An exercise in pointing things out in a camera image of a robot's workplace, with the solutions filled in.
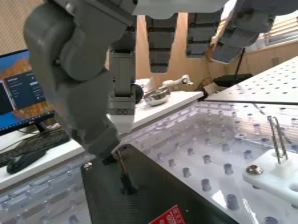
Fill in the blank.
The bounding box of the small white bracket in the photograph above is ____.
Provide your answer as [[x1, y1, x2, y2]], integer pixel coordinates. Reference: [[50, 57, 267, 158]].
[[242, 148, 298, 208]]

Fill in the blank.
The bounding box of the small white jointed device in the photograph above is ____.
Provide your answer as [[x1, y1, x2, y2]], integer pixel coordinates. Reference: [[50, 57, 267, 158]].
[[161, 74, 194, 91]]

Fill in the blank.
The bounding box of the white desk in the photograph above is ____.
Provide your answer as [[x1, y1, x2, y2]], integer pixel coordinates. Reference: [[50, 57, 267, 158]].
[[0, 90, 205, 191]]

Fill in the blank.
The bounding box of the brass nut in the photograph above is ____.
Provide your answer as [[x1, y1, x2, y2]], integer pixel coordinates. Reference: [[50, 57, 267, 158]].
[[244, 164, 264, 176]]

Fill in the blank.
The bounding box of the black plate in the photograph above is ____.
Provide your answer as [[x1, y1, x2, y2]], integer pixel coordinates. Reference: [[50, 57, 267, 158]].
[[80, 143, 240, 224]]

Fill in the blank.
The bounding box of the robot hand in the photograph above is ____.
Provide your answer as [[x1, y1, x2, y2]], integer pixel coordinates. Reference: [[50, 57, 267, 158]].
[[22, 0, 298, 159]]

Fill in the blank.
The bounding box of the computer monitor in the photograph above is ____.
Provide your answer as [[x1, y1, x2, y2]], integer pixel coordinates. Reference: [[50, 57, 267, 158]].
[[0, 49, 57, 136]]

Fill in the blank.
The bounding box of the metal paper clip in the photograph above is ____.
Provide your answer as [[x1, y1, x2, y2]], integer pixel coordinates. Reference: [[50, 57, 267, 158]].
[[266, 115, 290, 165]]

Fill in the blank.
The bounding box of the black keyboard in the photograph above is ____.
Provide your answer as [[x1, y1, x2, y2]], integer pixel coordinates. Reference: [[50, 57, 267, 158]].
[[0, 128, 72, 168]]

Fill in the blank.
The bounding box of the clear box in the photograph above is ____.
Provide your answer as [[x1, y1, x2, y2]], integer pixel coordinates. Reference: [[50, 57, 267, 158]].
[[0, 99, 298, 224]]

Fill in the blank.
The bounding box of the black computer mouse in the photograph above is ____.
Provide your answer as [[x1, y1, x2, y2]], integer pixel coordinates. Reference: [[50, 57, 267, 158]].
[[5, 149, 48, 174]]

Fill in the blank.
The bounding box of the shiny metal bowl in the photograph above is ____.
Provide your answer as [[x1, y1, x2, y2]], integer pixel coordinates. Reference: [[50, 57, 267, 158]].
[[143, 87, 171, 107]]

